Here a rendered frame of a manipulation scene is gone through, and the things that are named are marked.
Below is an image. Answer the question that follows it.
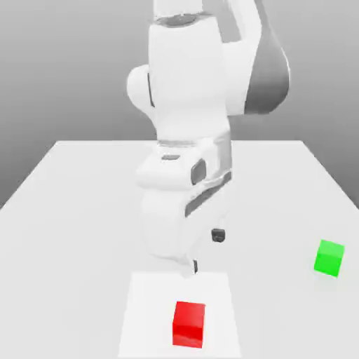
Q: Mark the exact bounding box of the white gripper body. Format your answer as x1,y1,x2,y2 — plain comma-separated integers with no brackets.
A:
139,170,233,267

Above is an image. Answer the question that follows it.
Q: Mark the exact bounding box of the small red cube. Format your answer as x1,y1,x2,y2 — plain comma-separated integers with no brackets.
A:
171,300,207,349

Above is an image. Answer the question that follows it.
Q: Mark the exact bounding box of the small green cube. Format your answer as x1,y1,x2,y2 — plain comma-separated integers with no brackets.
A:
313,238,346,279

